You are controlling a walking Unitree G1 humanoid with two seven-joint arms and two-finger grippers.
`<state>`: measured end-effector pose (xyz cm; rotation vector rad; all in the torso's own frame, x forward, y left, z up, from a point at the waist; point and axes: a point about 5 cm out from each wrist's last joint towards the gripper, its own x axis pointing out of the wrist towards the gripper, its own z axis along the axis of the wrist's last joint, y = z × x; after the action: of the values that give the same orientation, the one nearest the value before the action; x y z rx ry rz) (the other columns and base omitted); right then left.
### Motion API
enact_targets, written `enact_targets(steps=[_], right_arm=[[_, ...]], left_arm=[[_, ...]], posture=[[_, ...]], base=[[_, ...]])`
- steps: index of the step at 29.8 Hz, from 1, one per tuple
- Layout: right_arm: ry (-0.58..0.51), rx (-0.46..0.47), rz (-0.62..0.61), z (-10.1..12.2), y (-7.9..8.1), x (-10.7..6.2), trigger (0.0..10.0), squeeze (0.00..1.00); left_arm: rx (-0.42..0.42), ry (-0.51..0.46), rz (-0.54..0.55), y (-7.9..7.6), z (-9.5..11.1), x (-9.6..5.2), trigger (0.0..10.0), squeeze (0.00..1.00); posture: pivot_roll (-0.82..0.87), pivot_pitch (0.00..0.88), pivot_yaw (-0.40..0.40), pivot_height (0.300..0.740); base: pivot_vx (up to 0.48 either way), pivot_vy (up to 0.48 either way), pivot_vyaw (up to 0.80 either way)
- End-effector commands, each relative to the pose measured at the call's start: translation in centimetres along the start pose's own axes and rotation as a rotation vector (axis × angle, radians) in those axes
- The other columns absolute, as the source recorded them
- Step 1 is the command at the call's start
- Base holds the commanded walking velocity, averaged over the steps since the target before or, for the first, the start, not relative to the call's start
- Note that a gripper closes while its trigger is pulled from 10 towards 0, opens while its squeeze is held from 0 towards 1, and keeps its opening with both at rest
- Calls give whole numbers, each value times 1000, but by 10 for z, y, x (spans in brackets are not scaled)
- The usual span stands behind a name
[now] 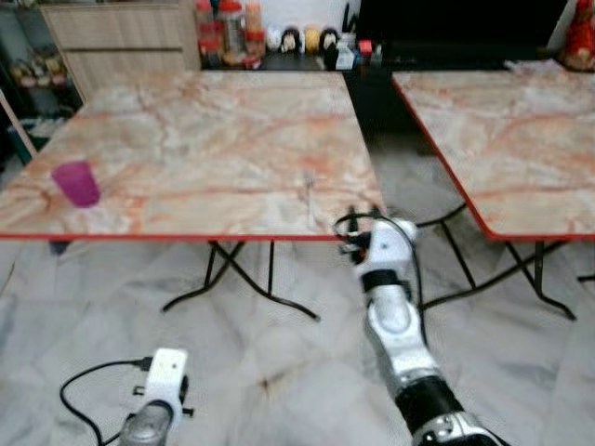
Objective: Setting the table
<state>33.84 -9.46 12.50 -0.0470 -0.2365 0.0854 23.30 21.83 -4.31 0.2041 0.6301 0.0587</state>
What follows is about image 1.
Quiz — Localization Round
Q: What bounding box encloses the marble-pattern folding table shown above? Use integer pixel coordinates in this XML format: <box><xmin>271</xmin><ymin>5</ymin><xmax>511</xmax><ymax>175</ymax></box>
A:
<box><xmin>0</xmin><ymin>71</ymin><xmax>386</xmax><ymax>322</ymax></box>
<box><xmin>391</xmin><ymin>69</ymin><xmax>595</xmax><ymax>322</ymax></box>

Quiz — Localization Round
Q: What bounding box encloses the small white box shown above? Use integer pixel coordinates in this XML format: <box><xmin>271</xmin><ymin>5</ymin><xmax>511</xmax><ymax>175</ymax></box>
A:
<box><xmin>337</xmin><ymin>45</ymin><xmax>359</xmax><ymax>72</ymax></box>

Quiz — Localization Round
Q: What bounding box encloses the small red snack jar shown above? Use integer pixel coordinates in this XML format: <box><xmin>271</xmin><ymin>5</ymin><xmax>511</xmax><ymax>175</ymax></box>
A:
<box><xmin>245</xmin><ymin>5</ymin><xmax>267</xmax><ymax>62</ymax></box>

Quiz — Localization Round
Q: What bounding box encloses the black television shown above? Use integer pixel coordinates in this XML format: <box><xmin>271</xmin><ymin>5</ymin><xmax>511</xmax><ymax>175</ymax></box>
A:
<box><xmin>356</xmin><ymin>0</ymin><xmax>570</xmax><ymax>44</ymax></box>

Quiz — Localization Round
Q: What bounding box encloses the printed magazine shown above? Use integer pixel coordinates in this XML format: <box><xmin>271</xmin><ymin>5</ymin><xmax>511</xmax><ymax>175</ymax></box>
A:
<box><xmin>507</xmin><ymin>59</ymin><xmax>560</xmax><ymax>76</ymax></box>

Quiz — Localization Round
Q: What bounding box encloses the clear tall plastic jar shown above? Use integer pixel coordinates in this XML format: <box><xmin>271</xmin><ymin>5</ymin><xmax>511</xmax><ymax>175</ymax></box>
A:
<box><xmin>219</xmin><ymin>0</ymin><xmax>247</xmax><ymax>64</ymax></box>

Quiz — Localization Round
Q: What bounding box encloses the purple plastic cup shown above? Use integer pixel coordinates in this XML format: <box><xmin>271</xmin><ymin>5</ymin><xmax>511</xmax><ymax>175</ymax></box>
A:
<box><xmin>51</xmin><ymin>160</ymin><xmax>101</xmax><ymax>208</ymax></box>

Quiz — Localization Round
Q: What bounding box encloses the red-lidded plastic jar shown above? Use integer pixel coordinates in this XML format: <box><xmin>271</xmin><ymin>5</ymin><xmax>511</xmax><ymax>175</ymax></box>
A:
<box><xmin>195</xmin><ymin>0</ymin><xmax>222</xmax><ymax>66</ymax></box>

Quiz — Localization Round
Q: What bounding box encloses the red gold decorative figure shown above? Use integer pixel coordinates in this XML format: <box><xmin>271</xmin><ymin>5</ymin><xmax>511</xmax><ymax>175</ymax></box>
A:
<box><xmin>561</xmin><ymin>0</ymin><xmax>595</xmax><ymax>73</ymax></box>

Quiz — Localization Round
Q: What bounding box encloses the light wooden cabinet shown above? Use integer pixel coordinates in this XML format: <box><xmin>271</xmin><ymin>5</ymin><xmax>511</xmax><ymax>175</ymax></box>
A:
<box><xmin>41</xmin><ymin>0</ymin><xmax>202</xmax><ymax>99</ymax></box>

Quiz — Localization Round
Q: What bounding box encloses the light wooden stick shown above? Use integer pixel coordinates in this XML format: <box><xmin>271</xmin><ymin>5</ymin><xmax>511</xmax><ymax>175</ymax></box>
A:
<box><xmin>0</xmin><ymin>88</ymin><xmax>39</xmax><ymax>161</ymax></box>

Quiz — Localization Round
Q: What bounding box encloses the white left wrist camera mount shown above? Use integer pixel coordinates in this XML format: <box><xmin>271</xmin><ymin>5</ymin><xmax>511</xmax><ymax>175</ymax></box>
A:
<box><xmin>144</xmin><ymin>348</ymin><xmax>190</xmax><ymax>411</ymax></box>

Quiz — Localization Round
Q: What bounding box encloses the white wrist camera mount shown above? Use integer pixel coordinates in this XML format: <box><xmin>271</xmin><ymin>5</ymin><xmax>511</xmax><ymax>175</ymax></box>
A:
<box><xmin>366</xmin><ymin>217</ymin><xmax>420</xmax><ymax>276</ymax></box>
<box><xmin>144</xmin><ymin>348</ymin><xmax>190</xmax><ymax>411</ymax></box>

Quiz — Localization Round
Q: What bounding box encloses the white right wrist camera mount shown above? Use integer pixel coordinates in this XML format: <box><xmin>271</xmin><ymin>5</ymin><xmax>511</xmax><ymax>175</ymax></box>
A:
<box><xmin>366</xmin><ymin>217</ymin><xmax>420</xmax><ymax>276</ymax></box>

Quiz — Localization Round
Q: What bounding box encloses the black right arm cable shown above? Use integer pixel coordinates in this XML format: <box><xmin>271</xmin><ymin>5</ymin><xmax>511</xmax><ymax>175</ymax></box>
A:
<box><xmin>334</xmin><ymin>211</ymin><xmax>429</xmax><ymax>347</ymax></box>

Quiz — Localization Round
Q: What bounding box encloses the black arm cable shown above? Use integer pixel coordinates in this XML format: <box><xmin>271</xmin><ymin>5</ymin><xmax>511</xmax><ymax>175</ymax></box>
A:
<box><xmin>334</xmin><ymin>211</ymin><xmax>429</xmax><ymax>347</ymax></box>
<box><xmin>59</xmin><ymin>357</ymin><xmax>155</xmax><ymax>446</ymax></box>

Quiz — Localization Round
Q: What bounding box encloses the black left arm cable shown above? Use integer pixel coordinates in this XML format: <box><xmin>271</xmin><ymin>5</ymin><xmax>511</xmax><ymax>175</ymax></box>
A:
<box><xmin>59</xmin><ymin>357</ymin><xmax>155</xmax><ymax>446</ymax></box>

